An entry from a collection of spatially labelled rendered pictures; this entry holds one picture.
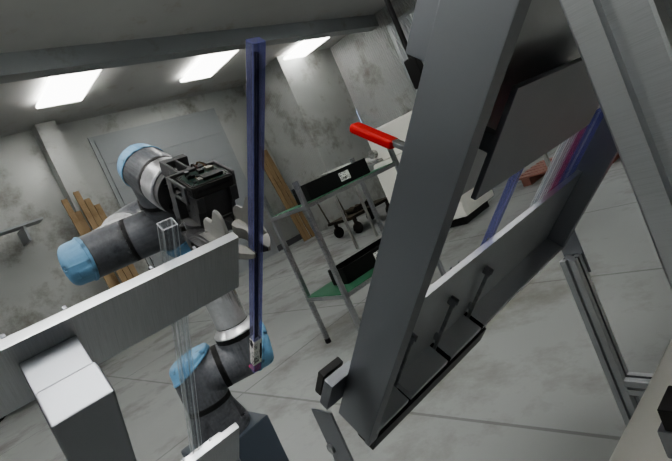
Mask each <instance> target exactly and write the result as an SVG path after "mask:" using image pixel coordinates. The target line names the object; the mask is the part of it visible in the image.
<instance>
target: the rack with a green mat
mask: <svg viewBox="0 0 672 461"><path fill-rule="evenodd" d="M387 150H388V152H389V155H390V157H391V159H392V163H390V164H387V165H385V166H382V167H380V168H377V169H375V170H372V171H370V173H368V174H366V175H364V176H362V177H359V178H357V179H355V180H353V181H351V182H349V183H347V184H345V185H343V186H341V187H338V188H336V189H334V190H332V191H330V192H328V193H326V194H324V195H322V196H319V197H317V198H315V199H313V200H311V201H308V202H307V200H306V198H305V196H304V194H303V191H302V189H301V187H300V185H299V182H298V181H295V182H293V183H292V185H293V187H294V190H295V192H296V194H297V196H298V198H299V201H300V203H301V204H300V205H296V206H294V207H292V208H290V209H287V210H285V211H283V212H281V213H279V214H277V215H275V216H274V213H273V211H272V209H271V207H270V205H269V202H268V200H267V198H266V196H264V208H265V210H266V212H267V214H268V216H269V219H270V221H271V223H272V225H273V227H274V230H275V232H276V234H277V236H278V238H279V241H280V243H281V245H282V247H283V249H284V252H285V254H286V256H287V258H288V260H289V263H290V265H291V267H292V269H293V271H294V274H295V276H296V278H297V280H298V282H299V285H300V287H301V289H302V291H303V293H304V296H305V298H306V300H307V302H308V304H309V307H310V309H311V311H312V313H313V316H314V318H315V320H316V322H317V324H318V327H319V329H320V331H321V333H322V335H323V338H324V340H325V342H326V344H328V343H330V342H331V339H330V337H329V335H328V333H327V330H326V328H325V326H324V324H323V322H322V319H321V317H320V315H319V313H318V311H317V308H316V306H315V304H314V302H313V301H324V300H339V299H344V301H345V304H346V306H347V308H348V310H349V312H350V315H351V317H352V319H353V321H354V324H355V326H356V328H357V330H358V331H359V327H360V323H361V321H360V319H359V317H358V315H357V313H356V310H355V308H354V306H353V304H352V301H351V299H350V296H351V295H353V294H354V293H356V292H357V291H359V290H360V289H362V288H363V287H364V286H366V285H367V284H369V283H370V282H371V278H372V274H373V270H374V268H372V269H371V270H369V271H368V272H366V273H365V274H363V275H362V276H360V277H359V278H357V279H356V280H354V281H353V282H351V283H350V284H344V283H343V281H342V279H341V277H340V274H339V272H338V270H337V268H336V265H335V263H334V261H333V259H332V256H331V254H330V252H329V250H328V247H327V245H326V243H325V241H324V239H323V236H322V234H321V232H320V230H319V227H318V225H317V223H316V221H315V218H314V216H313V214H312V212H311V209H310V207H312V206H314V205H316V204H318V203H320V202H323V201H325V200H327V199H329V198H331V197H333V196H335V195H337V194H339V193H341V192H343V191H345V190H347V189H349V188H351V187H353V186H355V185H358V184H360V185H361V188H362V190H363V192H364V194H365V197H366V199H367V201H368V204H369V206H370V208H371V211H372V213H373V215H374V217H375V220H376V222H377V224H378V227H379V229H380V231H381V234H382V233H383V229H384V226H383V223H382V221H381V219H380V216H379V214H378V212H377V209H376V207H375V205H374V202H373V200H372V198H371V196H370V193H369V191H368V189H367V186H366V184H365V182H364V181H366V180H368V179H370V178H372V177H374V176H376V175H378V174H380V173H382V172H384V171H386V170H388V169H390V168H392V167H395V169H396V171H397V172H398V168H399V161H398V159H397V157H396V154H395V152H394V150H393V149H387ZM303 210H304V212H305V214H306V216H307V219H308V221H309V223H310V225H311V228H312V230H313V232H314V234H315V236H316V239H317V241H318V243H319V245H320V248H321V250H322V252H323V254H324V257H325V259H326V261H327V263H328V266H329V268H330V270H331V272H332V274H333V277H334V279H335V281H336V283H337V285H334V284H333V282H332V281H331V282H330V283H328V284H326V285H325V286H323V287H322V288H320V289H319V290H317V291H316V292H314V293H312V294H311V295H310V293H309V291H308V289H307V286H306V284H305V282H304V280H303V277H302V275H301V273H300V271H299V269H298V266H297V264H296V262H295V260H294V258H293V255H292V253H291V251H290V249H289V247H288V244H287V242H286V240H285V238H284V236H283V233H282V231H281V229H280V227H279V224H278V222H277V220H278V219H281V218H284V217H287V216H289V215H292V214H295V213H298V212H300V211H303ZM437 267H438V269H439V271H440V274H441V276H443V275H444V274H446V271H445V269H444V267H443V264H442V262H441V260H440V257H439V260H438V263H437Z"/></svg>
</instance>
